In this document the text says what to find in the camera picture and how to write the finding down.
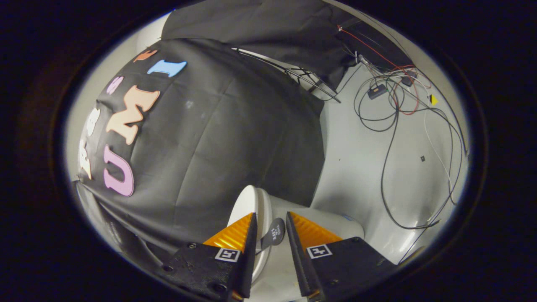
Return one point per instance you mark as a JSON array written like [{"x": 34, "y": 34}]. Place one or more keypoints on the yellow triangular tag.
[{"x": 433, "y": 100}]

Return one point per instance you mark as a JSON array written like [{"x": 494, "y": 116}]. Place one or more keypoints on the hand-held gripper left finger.
[{"x": 248, "y": 251}]

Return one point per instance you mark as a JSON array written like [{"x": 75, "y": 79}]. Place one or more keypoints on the small dark connector box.
[{"x": 407, "y": 80}]

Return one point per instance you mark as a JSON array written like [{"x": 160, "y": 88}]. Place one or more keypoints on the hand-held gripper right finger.
[{"x": 295, "y": 256}]

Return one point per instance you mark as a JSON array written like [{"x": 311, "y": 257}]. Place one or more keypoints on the black light stand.
[{"x": 310, "y": 82}]

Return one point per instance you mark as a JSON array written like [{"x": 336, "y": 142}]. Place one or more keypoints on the small black adapter box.
[{"x": 377, "y": 91}]

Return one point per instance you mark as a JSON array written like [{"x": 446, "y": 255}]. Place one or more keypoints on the white toilet lid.
[{"x": 247, "y": 205}]

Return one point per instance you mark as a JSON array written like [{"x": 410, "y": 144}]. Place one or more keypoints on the black backdrop cloth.
[{"x": 218, "y": 138}]

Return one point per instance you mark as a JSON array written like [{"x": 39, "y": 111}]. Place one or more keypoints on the white ceramic toilet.
[{"x": 327, "y": 222}]

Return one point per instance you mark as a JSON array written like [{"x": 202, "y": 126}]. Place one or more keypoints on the black flat board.
[{"x": 377, "y": 42}]

